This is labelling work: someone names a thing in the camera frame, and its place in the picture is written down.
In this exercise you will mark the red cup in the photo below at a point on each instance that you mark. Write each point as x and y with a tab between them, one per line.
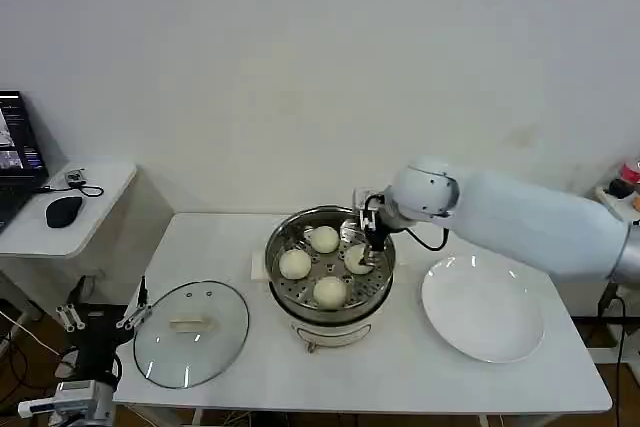
631	171

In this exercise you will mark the white steamed bun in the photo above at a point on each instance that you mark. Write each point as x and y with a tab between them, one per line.
295	264
352	259
325	239
330	292

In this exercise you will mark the glass pot lid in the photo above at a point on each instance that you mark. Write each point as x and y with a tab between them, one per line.
200	342

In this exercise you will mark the white oval plate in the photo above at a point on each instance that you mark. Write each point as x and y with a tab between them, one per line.
480	312

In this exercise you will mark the white electric cooker base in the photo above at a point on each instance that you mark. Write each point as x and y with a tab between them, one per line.
332	332

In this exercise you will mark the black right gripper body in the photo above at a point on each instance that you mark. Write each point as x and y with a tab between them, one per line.
378	239

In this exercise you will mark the black computer mouse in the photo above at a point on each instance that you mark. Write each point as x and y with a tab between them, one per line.
62	211

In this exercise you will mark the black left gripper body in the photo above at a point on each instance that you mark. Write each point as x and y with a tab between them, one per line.
97	337

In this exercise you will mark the white side desk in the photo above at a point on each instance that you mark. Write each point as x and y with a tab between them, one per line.
97	222

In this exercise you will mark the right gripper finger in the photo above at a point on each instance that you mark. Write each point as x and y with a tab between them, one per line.
363	263
372	256

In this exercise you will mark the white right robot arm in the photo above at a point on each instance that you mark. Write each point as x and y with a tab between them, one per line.
525	217

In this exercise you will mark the white side table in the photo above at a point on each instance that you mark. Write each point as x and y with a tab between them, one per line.
612	202

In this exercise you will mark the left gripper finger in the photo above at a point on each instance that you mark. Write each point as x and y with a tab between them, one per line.
143	294
71	319

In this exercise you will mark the small black object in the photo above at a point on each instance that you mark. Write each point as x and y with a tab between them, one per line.
619	188

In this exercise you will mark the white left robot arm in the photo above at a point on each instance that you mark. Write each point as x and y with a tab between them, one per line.
75	397

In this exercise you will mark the steel steamer basket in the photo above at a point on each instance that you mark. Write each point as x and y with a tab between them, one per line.
290	292

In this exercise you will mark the black laptop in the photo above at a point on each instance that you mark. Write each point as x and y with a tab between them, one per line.
15	147

